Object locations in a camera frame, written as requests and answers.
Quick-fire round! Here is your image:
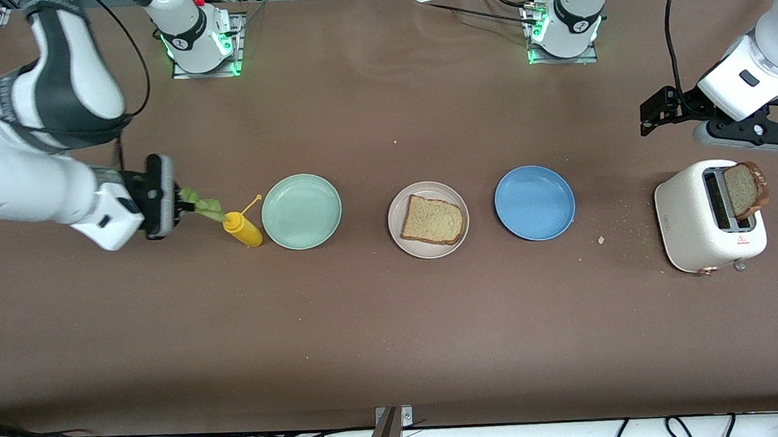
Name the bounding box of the silver table edge bracket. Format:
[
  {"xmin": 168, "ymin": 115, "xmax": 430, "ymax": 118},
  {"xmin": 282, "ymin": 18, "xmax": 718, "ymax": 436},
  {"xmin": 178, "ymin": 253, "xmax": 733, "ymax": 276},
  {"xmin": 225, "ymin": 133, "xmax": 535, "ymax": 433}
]
[{"xmin": 373, "ymin": 404, "xmax": 415, "ymax": 431}]

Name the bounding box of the blue plate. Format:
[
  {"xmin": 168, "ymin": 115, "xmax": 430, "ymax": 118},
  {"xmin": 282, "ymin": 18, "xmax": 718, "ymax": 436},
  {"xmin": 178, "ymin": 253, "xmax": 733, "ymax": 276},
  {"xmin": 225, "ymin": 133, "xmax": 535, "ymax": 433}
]
[{"xmin": 492, "ymin": 163, "xmax": 578, "ymax": 244}]

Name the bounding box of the beige plate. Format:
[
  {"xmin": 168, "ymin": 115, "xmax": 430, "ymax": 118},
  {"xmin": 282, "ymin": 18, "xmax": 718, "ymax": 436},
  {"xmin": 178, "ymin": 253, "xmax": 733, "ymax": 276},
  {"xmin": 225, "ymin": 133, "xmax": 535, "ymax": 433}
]
[{"xmin": 385, "ymin": 179, "xmax": 473, "ymax": 262}]

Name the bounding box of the brown bread slice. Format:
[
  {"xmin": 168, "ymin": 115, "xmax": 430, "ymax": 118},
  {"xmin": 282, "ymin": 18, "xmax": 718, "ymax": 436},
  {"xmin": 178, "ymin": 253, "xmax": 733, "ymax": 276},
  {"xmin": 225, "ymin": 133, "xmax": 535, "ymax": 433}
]
[
  {"xmin": 723, "ymin": 160, "xmax": 772, "ymax": 221},
  {"xmin": 398, "ymin": 191, "xmax": 467, "ymax": 249}
]

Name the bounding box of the black cable on table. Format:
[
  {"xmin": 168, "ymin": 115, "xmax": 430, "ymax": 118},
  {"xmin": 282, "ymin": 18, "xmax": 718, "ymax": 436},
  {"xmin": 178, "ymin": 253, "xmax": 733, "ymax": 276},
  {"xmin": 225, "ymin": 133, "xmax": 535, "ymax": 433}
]
[{"xmin": 409, "ymin": 0, "xmax": 543, "ymax": 34}]

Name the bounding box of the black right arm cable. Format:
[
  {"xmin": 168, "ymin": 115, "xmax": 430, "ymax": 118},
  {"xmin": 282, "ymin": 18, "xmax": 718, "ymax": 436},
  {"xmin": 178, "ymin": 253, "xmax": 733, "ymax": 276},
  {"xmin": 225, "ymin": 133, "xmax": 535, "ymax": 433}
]
[{"xmin": 88, "ymin": 0, "xmax": 156, "ymax": 171}]

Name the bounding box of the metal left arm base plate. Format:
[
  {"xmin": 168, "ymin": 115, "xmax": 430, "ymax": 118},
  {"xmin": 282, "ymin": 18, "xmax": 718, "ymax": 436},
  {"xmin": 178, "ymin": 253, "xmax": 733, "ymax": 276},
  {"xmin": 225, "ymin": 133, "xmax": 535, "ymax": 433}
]
[{"xmin": 525, "ymin": 0, "xmax": 599, "ymax": 67}]

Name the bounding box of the green lettuce leaf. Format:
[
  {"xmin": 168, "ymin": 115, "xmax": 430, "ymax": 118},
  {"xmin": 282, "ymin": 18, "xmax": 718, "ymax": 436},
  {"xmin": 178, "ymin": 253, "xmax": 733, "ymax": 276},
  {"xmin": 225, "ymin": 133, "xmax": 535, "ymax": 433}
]
[{"xmin": 180, "ymin": 185, "xmax": 227, "ymax": 227}]

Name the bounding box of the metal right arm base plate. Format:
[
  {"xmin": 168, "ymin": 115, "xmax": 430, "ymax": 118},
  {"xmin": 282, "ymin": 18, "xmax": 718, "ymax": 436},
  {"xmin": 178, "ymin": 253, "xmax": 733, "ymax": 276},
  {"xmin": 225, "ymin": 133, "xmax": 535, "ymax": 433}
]
[{"xmin": 169, "ymin": 11, "xmax": 248, "ymax": 81}]

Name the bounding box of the yellow mustard squeeze bottle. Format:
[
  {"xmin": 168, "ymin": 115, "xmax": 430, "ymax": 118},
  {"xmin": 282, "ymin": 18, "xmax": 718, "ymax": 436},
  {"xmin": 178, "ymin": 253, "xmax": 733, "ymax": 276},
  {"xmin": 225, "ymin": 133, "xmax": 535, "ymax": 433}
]
[{"xmin": 221, "ymin": 194, "xmax": 266, "ymax": 250}]

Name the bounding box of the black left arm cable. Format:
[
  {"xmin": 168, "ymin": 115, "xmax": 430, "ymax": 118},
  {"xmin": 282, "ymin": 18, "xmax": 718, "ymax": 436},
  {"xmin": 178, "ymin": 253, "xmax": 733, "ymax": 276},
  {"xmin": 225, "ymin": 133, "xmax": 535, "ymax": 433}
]
[{"xmin": 662, "ymin": 0, "xmax": 702, "ymax": 113}]

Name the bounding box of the white toaster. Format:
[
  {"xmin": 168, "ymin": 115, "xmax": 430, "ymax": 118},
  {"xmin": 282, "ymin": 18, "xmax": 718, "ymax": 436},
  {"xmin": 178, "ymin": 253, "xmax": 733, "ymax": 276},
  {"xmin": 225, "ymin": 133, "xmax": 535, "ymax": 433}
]
[{"xmin": 652, "ymin": 156, "xmax": 770, "ymax": 279}]

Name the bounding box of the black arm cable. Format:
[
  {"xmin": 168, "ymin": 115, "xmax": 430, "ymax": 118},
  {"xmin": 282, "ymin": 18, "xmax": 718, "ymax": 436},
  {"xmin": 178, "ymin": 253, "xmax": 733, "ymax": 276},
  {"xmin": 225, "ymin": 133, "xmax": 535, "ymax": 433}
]
[
  {"xmin": 662, "ymin": 0, "xmax": 702, "ymax": 113},
  {"xmin": 88, "ymin": 0, "xmax": 156, "ymax": 171}
]

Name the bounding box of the pale green plate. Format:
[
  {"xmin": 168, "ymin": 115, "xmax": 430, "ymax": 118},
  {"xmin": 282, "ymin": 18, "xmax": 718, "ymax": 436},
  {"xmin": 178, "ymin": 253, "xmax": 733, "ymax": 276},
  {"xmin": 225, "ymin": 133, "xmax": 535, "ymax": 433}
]
[{"xmin": 259, "ymin": 171, "xmax": 345, "ymax": 253}]

